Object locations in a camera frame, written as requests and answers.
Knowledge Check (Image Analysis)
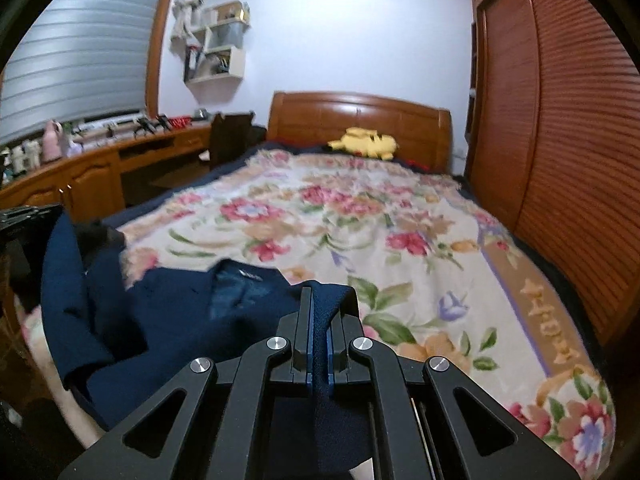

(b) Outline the pink bottle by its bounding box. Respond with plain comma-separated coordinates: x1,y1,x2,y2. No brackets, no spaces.
42,119,63,164

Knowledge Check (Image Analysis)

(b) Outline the red-brown louvered wardrobe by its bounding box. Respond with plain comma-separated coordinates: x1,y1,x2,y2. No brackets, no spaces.
466,0,639,347

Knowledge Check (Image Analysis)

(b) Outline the white wall shelf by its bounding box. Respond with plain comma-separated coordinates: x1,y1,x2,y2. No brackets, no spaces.
170,0,250,84

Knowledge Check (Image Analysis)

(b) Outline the wooden desk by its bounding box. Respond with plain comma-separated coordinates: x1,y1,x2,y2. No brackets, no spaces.
1,122,210,222

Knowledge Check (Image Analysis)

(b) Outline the navy blue coat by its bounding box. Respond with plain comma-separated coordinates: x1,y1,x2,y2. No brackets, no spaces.
41,216,371,478

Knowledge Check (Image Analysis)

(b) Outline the floral bed blanket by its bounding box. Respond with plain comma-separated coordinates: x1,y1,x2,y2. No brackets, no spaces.
19,148,618,480

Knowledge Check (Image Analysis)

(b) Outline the wooden headboard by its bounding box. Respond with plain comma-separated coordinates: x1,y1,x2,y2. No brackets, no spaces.
267,91,452,174

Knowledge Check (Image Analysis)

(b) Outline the grey window blind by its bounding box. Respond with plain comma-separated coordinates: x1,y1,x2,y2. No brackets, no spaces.
1,0,160,144

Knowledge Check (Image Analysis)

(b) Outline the yellow plush toy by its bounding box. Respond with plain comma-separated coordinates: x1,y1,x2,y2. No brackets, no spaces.
328,127,398,160

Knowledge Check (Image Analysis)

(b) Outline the dark wooden chair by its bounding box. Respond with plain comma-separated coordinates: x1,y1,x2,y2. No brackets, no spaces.
208,112,267,170

